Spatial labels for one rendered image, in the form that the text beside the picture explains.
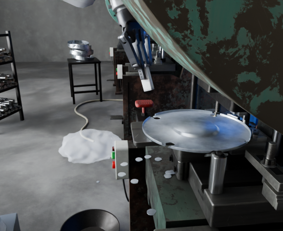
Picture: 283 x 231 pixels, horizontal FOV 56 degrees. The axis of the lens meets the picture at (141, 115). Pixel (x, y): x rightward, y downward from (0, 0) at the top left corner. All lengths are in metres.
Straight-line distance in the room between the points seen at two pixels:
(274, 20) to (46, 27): 7.29
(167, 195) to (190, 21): 0.56
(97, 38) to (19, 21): 1.93
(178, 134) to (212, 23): 0.52
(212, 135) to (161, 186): 0.19
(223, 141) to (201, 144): 0.06
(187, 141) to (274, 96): 0.45
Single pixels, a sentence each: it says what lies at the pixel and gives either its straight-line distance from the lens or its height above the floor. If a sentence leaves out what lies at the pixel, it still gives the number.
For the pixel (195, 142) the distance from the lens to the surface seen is 0.66.
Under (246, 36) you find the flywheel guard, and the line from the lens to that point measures 0.21.
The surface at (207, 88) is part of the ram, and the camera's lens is 0.68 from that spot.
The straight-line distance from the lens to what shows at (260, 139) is 0.75.
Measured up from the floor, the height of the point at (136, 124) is 0.78.
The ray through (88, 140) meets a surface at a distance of 2.12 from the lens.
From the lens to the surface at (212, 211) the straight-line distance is 0.61.
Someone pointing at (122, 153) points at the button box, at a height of 0.61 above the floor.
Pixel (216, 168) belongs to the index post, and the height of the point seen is 0.77.
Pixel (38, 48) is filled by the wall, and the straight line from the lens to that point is 7.55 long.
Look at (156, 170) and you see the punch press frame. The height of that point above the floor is 0.65.
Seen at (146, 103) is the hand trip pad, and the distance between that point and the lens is 1.02.
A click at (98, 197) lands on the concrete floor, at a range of 1.79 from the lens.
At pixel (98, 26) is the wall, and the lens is 7.27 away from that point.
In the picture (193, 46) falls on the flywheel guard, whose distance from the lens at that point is 0.20.
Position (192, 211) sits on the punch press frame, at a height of 0.65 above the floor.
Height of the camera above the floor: 1.07
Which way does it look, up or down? 20 degrees down
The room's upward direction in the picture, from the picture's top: straight up
